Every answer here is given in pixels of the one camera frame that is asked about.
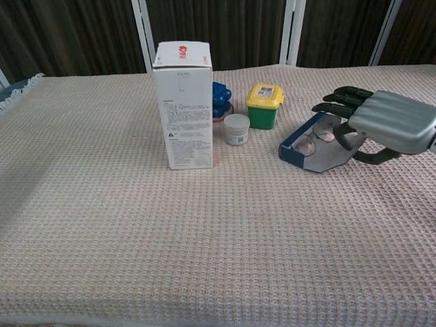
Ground small white round jar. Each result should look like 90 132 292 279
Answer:
223 114 251 146

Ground red ring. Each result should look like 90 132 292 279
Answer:
212 102 235 123

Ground beige waffle weave blanket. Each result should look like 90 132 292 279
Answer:
0 64 436 327

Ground green bin with yellow lid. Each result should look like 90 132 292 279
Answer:
246 83 285 130

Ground tall white cardboard box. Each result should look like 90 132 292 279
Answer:
152 41 215 170

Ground dark pleated curtain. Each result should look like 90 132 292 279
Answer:
0 0 436 84

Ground blue glasses case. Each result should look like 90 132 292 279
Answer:
278 110 367 174

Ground blue plastic toy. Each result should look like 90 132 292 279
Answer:
212 80 233 119

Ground thin metal frame eyeglasses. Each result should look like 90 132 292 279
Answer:
293 119 341 158

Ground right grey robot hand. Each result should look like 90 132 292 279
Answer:
311 85 436 167

